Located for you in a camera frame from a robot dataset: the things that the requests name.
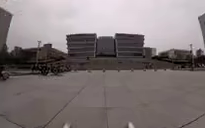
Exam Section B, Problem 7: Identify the large grey building with stairs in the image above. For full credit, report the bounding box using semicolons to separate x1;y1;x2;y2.
65;32;176;71

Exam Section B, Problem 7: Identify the grey paved plaza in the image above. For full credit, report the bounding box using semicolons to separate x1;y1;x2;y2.
0;68;205;128

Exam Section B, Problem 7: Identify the small grey building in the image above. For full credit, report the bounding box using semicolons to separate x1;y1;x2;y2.
143;46;157;60

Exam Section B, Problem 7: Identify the low dark building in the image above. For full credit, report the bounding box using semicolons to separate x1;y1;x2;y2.
9;42;68;65

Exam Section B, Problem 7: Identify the robot's own part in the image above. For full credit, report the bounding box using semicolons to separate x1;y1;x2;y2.
62;122;71;128
127;121;135;128

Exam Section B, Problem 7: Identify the low pale building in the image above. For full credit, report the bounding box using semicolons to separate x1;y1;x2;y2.
157;48;193;62

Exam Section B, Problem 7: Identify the dark kerb strip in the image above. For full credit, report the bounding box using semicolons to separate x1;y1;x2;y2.
0;68;41;78

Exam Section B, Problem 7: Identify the lamp pole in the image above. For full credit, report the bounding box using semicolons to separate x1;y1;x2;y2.
188;43;196;71

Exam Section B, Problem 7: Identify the motorbike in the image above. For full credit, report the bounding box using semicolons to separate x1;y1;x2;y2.
0;64;11;81

